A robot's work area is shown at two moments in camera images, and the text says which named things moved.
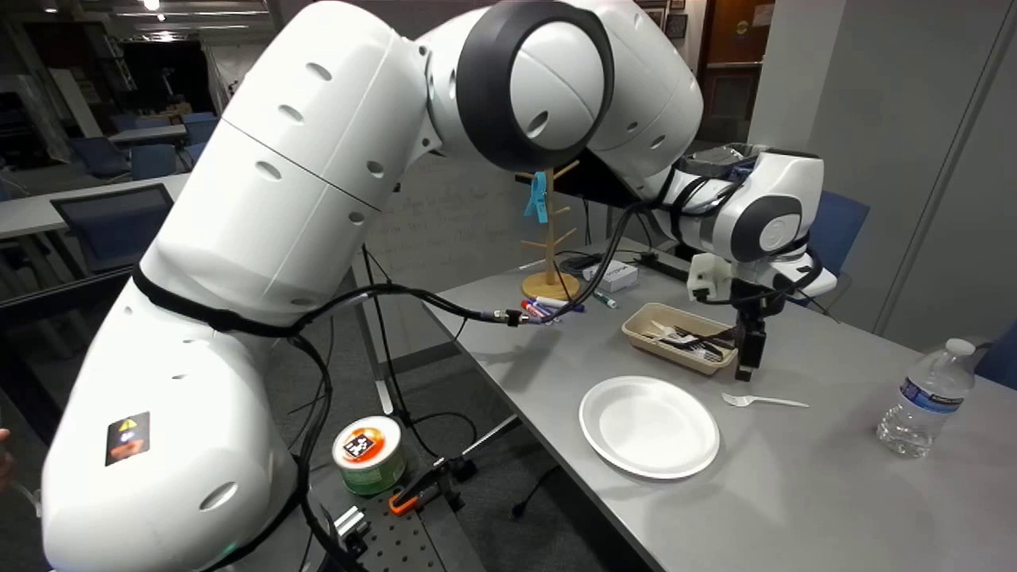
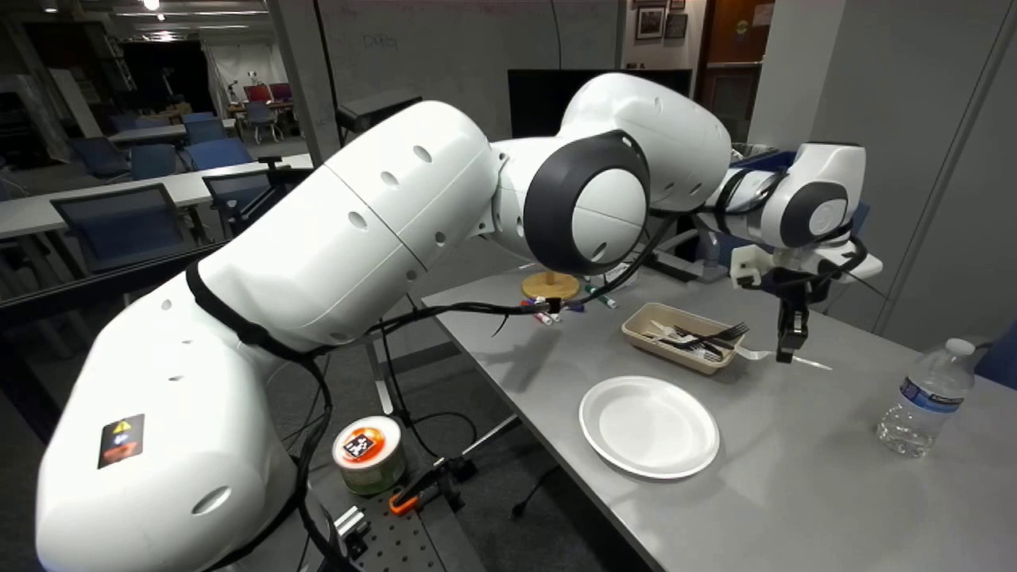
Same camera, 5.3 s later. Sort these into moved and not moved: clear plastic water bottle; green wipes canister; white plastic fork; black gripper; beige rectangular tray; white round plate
Moved: black gripper; white plastic fork
Not moved: clear plastic water bottle; white round plate; green wipes canister; beige rectangular tray
